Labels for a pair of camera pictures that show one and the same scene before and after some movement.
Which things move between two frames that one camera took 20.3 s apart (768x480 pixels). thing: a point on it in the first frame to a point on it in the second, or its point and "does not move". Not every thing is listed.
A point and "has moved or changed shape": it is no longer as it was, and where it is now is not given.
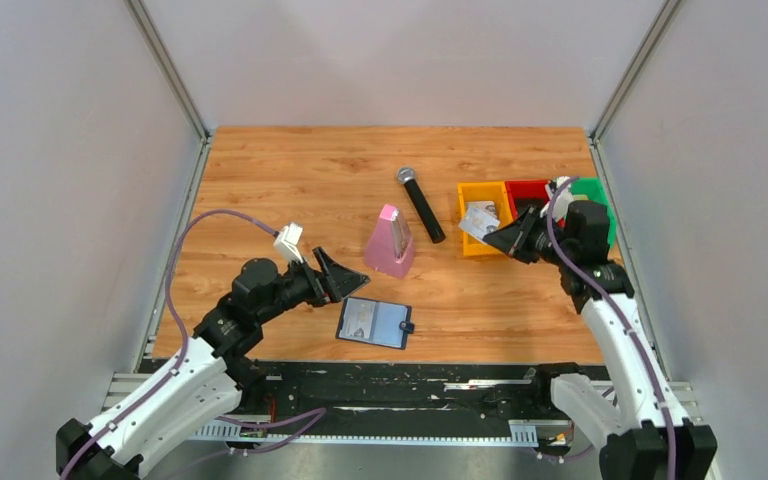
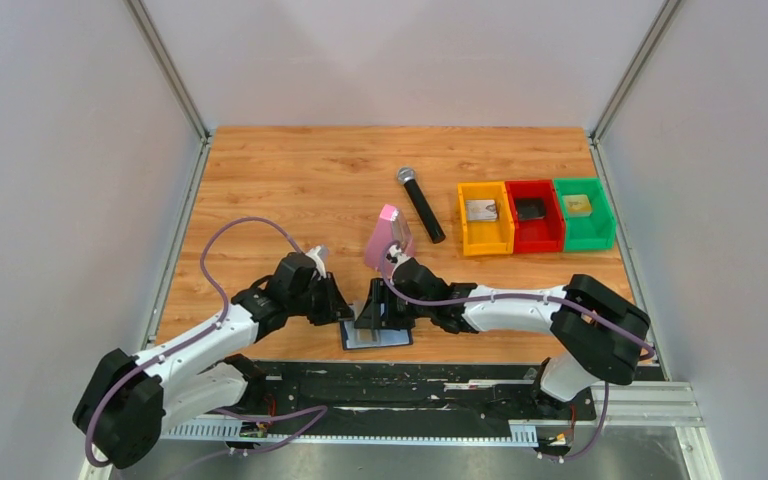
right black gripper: (513, 239) to (373, 316)
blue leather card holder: (375, 322) has moved or changed shape
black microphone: (407, 176) does not move
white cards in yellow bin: (481, 211) does not move
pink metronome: (390, 250) does not move
